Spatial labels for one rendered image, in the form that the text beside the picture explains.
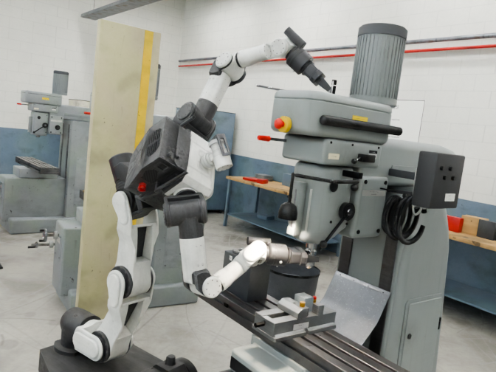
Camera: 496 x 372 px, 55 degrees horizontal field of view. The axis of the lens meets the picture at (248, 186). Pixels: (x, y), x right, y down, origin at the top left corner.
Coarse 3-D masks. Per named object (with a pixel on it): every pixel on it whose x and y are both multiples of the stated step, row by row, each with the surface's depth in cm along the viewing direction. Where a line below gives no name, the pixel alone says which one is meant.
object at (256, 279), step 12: (228, 252) 230; (264, 264) 221; (240, 276) 222; (252, 276) 218; (264, 276) 222; (228, 288) 230; (240, 288) 222; (252, 288) 219; (264, 288) 223; (252, 300) 220
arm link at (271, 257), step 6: (252, 240) 190; (258, 240) 191; (264, 240) 191; (270, 240) 192; (270, 246) 188; (276, 246) 189; (270, 252) 187; (276, 252) 187; (264, 258) 186; (270, 258) 187; (276, 258) 187; (270, 264) 188
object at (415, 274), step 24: (408, 192) 209; (432, 216) 211; (360, 240) 220; (384, 240) 210; (432, 240) 214; (360, 264) 220; (384, 264) 209; (408, 264) 206; (432, 264) 217; (384, 288) 209; (408, 288) 208; (432, 288) 220; (384, 312) 209; (408, 312) 209; (432, 312) 221; (384, 336) 209; (408, 336) 211; (432, 336) 224; (408, 360) 214; (432, 360) 227
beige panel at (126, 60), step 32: (128, 32) 308; (96, 64) 301; (128, 64) 312; (96, 96) 302; (128, 96) 315; (96, 128) 306; (128, 128) 319; (96, 160) 309; (96, 192) 313; (96, 224) 316; (96, 256) 320; (96, 288) 324
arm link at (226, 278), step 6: (228, 264) 182; (234, 264) 181; (222, 270) 179; (228, 270) 179; (234, 270) 180; (240, 270) 181; (216, 276) 177; (222, 276) 177; (228, 276) 177; (234, 276) 179; (222, 282) 176; (228, 282) 177; (192, 288) 175; (222, 288) 176
